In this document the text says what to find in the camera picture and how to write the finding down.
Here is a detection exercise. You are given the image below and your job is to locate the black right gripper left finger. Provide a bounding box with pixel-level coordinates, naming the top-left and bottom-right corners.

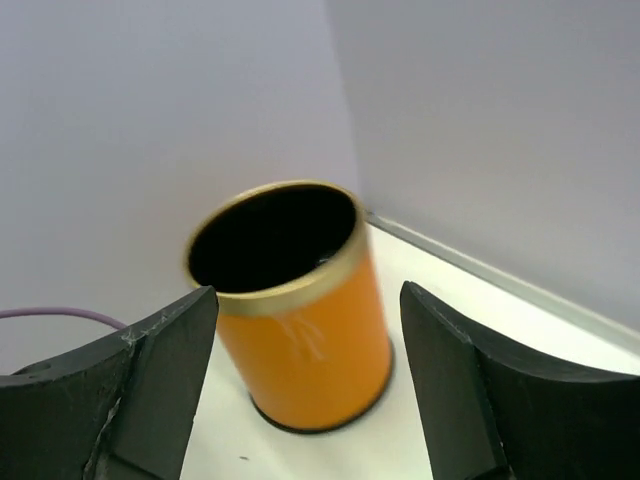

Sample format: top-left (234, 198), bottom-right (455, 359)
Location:
top-left (1, 287), bottom-right (218, 479)

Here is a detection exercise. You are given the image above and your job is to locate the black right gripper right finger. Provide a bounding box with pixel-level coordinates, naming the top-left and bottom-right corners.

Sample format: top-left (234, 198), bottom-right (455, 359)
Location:
top-left (400, 282), bottom-right (639, 479)

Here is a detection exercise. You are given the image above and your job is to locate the orange cylindrical bin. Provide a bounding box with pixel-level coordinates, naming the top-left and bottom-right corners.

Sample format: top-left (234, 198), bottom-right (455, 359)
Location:
top-left (183, 180), bottom-right (395, 434)

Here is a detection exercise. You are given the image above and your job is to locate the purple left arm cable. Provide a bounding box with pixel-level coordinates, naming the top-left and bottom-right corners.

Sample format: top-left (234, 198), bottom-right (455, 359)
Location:
top-left (0, 306), bottom-right (129, 332)

